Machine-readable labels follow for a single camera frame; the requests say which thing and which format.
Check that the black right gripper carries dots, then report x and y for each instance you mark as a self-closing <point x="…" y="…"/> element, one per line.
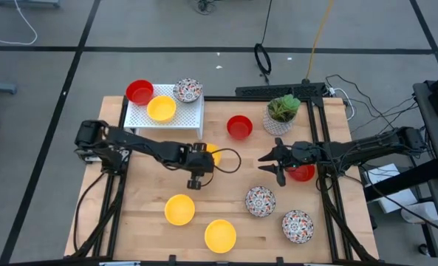
<point x="300" y="155"/>

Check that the black perforated metal panel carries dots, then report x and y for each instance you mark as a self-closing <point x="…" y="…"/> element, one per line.
<point x="280" y="89"/>

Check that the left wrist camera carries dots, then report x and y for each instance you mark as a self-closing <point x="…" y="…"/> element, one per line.
<point x="194" y="183"/>

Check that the floral patterned mini bowl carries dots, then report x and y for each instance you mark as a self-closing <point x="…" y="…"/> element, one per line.
<point x="188" y="89"/>
<point x="297" y="226"/>
<point x="260" y="201"/>

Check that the green succulent plant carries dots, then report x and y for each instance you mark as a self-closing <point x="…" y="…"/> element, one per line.
<point x="283" y="107"/>

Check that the black aluminium table frame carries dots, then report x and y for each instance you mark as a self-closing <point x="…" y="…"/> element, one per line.
<point x="241" y="98"/>

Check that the white perforated metal shelf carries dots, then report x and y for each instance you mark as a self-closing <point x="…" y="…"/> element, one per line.
<point x="189" y="118"/>

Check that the red mini bowl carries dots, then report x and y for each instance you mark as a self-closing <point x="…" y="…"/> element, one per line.
<point x="303" y="173"/>
<point x="139" y="92"/>
<point x="239" y="127"/>

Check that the white triangle-patterned plant pot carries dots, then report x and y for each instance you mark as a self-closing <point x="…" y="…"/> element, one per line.
<point x="276" y="127"/>

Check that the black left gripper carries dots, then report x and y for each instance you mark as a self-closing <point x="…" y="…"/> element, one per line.
<point x="200" y="164"/>

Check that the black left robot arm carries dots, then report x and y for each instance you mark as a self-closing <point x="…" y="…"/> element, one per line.
<point x="148" y="147"/>

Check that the white paper sheet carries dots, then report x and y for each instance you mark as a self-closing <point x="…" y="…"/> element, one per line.
<point x="396" y="203"/>

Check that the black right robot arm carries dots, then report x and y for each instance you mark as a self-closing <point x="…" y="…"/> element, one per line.
<point x="370" y="146"/>

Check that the yellow mini bowl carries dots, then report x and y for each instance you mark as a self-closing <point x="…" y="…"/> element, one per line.
<point x="220" y="236"/>
<point x="161" y="108"/>
<point x="214" y="153"/>
<point x="179" y="209"/>

